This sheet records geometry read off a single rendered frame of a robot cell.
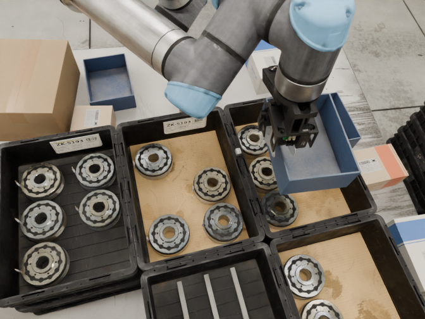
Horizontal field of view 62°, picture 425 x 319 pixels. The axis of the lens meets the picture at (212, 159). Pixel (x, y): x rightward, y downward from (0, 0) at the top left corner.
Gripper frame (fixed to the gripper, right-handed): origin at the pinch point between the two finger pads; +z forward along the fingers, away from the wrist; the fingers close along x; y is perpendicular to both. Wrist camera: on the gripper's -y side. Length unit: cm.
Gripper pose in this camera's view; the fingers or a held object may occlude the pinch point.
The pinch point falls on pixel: (275, 140)
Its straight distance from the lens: 74.0
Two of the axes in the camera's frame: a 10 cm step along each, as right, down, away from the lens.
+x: 9.9, -1.2, 0.6
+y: 1.3, 8.8, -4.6
